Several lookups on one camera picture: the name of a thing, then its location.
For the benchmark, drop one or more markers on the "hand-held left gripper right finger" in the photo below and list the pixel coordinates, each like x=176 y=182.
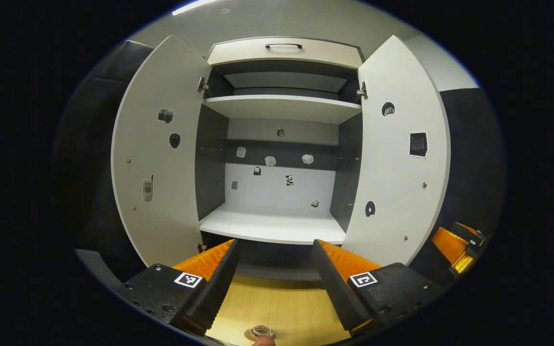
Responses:
x=337 y=288

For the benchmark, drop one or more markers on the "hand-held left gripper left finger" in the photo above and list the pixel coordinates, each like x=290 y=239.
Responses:
x=217 y=293

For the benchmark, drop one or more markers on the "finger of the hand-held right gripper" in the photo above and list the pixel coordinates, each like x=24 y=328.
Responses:
x=447 y=245

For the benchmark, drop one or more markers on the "round brown coaster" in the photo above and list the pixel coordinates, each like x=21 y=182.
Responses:
x=247 y=334

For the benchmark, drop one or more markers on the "cabinet door with calendar sticker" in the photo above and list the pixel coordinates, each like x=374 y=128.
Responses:
x=397 y=182

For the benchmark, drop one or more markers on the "cabinet door with camera sticker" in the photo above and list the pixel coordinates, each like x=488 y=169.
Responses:
x=176 y=216

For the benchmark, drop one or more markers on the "metal cabinet door hinge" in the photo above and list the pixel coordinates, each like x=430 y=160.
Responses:
x=202 y=248
x=362 y=91
x=203 y=86

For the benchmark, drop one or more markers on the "white and grey cabinet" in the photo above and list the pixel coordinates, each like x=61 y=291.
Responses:
x=277 y=187

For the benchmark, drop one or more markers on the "dark ribbed cloth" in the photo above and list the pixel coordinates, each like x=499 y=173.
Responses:
x=96 y=266

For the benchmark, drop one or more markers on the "white drawer front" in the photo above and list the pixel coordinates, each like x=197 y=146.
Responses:
x=258 y=54

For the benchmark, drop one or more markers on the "ceiling light panel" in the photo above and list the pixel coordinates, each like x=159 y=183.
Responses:
x=193 y=6

